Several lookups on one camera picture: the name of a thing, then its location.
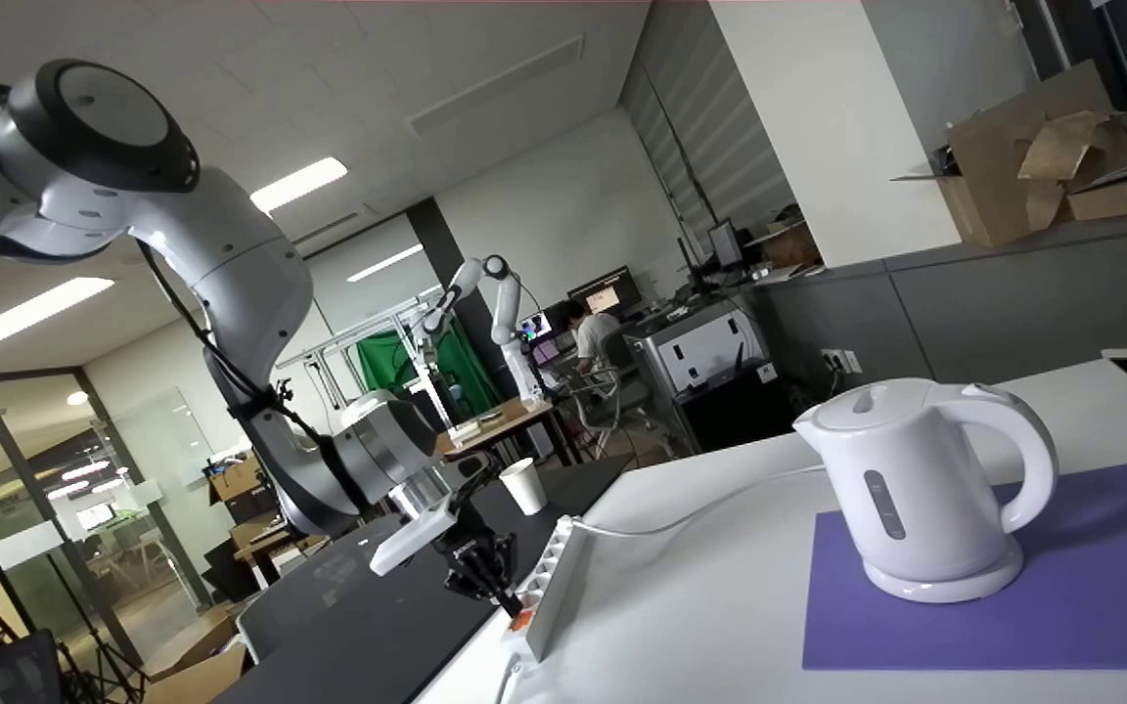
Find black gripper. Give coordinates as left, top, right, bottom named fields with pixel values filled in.
left=438, top=480, right=533, bottom=624

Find white power strip orange switch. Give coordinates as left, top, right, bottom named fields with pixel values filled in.
left=510, top=513, right=590, bottom=667

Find white paper cup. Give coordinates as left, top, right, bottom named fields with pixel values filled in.
left=495, top=454, right=551, bottom=519

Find wooden desk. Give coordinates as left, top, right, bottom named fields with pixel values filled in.
left=433, top=394, right=557, bottom=462

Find green cloth backdrop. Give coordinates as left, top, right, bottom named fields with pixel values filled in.
left=352, top=322, right=489, bottom=401

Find seated person grey shirt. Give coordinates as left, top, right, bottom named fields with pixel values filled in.
left=570, top=295, right=632, bottom=401

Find stacked cardboard boxes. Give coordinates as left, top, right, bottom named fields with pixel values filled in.
left=204, top=454, right=280, bottom=561

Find flat cardboard box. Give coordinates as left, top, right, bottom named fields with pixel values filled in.
left=139, top=607, right=257, bottom=704

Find grey equipment cabinet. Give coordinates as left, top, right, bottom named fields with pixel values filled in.
left=626, top=295, right=780, bottom=403

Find long ceiling light panel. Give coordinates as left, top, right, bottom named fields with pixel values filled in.
left=246, top=154, right=352, bottom=221
left=0, top=274, right=117, bottom=368
left=343, top=243, right=427, bottom=285

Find white electric kettle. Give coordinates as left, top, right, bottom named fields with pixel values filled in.
left=791, top=375, right=1064, bottom=607

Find grey office partition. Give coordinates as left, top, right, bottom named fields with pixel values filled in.
left=754, top=213, right=1127, bottom=423

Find purple rectangular mat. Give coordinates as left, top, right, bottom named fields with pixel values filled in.
left=799, top=459, right=1127, bottom=676

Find large crumpled cardboard box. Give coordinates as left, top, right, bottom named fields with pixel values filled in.
left=901, top=59, right=1127, bottom=249

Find thick white power strip cable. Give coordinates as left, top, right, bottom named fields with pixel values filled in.
left=489, top=650, right=545, bottom=704

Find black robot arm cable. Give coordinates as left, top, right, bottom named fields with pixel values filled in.
left=127, top=238, right=370, bottom=523

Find black camera tripod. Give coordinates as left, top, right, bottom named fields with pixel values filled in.
left=0, top=475, right=139, bottom=704

